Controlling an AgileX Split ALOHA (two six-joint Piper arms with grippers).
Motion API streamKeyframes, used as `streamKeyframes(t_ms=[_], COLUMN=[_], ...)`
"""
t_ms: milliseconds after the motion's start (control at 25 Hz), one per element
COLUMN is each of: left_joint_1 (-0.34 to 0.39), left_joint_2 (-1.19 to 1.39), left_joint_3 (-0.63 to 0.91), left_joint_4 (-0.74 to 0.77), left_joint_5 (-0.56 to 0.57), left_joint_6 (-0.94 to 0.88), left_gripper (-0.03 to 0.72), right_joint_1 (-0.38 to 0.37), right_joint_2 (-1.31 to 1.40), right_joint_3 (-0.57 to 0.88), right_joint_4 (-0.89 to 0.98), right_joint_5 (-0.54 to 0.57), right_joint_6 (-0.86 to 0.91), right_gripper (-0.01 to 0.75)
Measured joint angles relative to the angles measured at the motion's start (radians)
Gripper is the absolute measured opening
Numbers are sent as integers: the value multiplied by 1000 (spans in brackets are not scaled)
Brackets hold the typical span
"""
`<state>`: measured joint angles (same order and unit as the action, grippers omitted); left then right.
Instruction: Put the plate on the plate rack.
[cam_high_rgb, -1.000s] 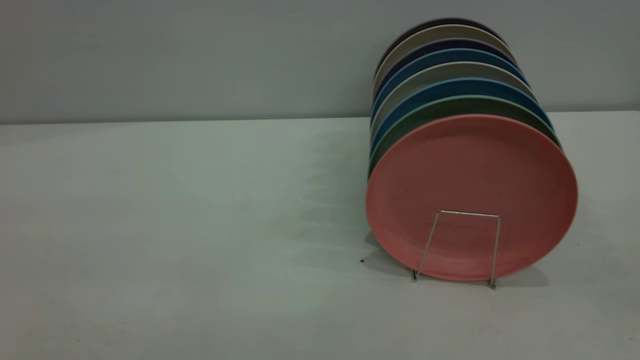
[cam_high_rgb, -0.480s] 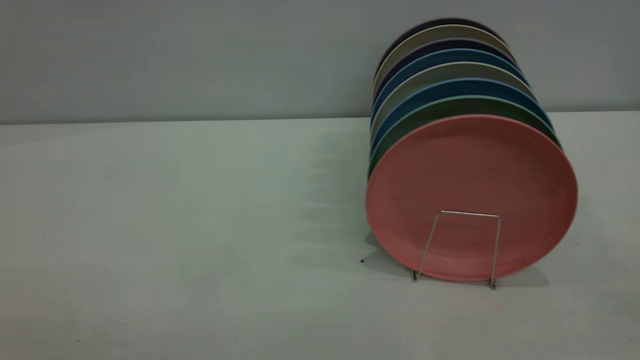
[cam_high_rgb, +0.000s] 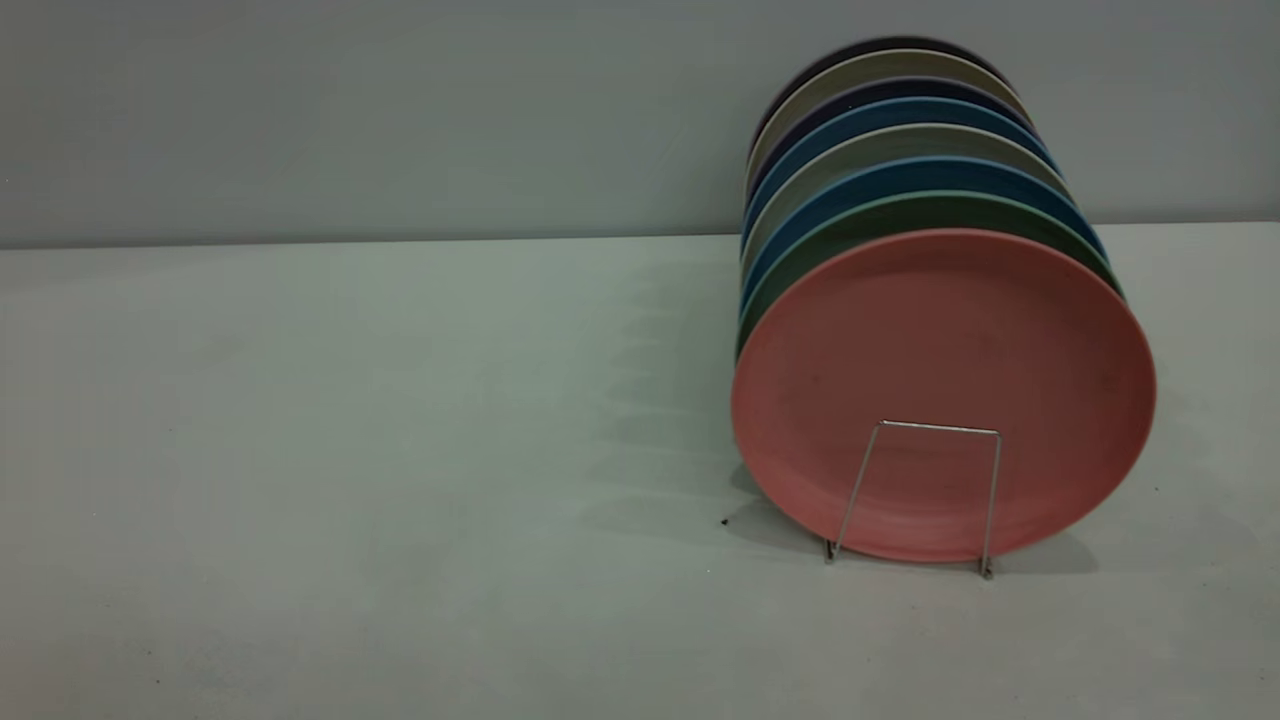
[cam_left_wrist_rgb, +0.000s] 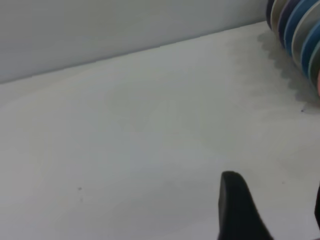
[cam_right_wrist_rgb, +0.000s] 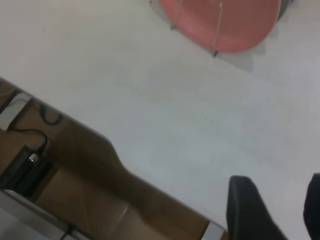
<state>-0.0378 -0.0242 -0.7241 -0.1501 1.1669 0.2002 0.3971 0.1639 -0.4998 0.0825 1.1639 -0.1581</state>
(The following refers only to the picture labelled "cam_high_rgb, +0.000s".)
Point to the pink plastic plate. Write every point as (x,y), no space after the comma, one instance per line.
(940,390)

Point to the green plastic plate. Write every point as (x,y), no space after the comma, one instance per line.
(880,215)

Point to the blue plastic plate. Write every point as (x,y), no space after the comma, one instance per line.
(880,113)
(900,175)

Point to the beige plastic plate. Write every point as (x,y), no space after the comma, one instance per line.
(880,64)
(880,146)

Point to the dark purple plastic plate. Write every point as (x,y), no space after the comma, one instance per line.
(880,89)
(880,43)

